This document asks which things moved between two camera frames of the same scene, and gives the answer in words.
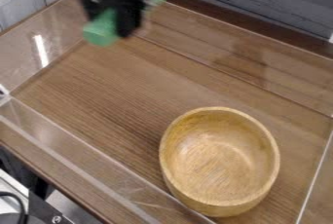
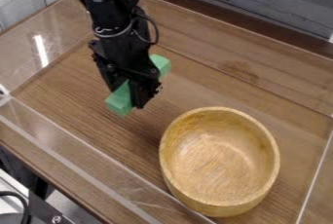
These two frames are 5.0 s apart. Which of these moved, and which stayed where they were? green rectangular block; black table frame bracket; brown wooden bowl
Moved: green rectangular block
Stayed: brown wooden bowl; black table frame bracket
